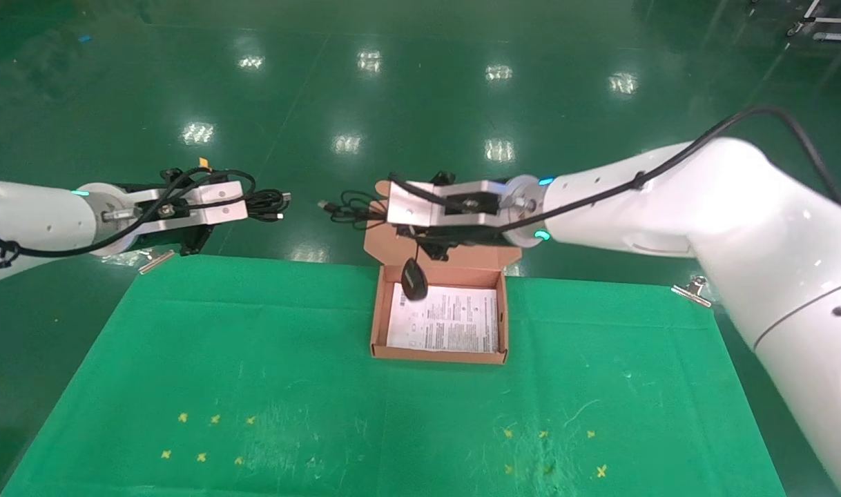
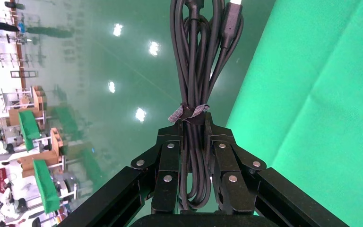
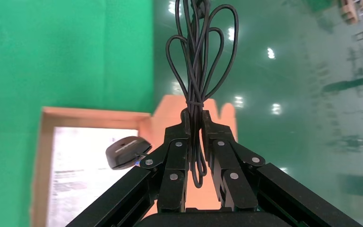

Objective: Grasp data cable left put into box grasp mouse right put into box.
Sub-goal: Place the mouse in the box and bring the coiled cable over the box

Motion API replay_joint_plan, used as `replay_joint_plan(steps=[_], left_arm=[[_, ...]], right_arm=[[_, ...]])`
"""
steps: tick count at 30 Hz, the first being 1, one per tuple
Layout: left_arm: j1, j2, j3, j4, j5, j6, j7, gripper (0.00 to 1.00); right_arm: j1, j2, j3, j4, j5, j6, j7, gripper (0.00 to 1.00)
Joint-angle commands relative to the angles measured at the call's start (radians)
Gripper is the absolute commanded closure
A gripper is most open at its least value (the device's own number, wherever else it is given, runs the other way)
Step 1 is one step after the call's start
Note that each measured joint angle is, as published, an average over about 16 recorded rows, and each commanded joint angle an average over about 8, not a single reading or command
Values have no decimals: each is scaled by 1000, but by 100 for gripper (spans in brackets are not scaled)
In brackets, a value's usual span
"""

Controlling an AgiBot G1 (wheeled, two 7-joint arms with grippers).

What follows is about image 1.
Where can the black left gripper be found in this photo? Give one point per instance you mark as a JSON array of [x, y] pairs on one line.
[[192, 241]]

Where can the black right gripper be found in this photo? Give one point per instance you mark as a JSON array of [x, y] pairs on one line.
[[462, 236]]

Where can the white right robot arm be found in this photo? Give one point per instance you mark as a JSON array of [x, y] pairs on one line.
[[669, 200]]

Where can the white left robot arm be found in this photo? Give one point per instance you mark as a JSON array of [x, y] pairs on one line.
[[27, 221]]

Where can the open brown cardboard box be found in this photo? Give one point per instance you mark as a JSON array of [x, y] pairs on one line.
[[434, 355]]

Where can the silver binder clip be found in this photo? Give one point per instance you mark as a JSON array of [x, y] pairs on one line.
[[693, 291], [157, 261]]

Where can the white printed instruction sheet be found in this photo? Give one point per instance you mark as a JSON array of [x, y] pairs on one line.
[[455, 324]]

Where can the green table cloth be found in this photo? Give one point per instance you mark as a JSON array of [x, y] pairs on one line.
[[324, 386]]

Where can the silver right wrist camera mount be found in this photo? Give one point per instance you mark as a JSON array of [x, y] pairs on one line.
[[407, 207]]

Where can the white metal cart frame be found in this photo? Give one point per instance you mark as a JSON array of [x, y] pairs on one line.
[[831, 29]]

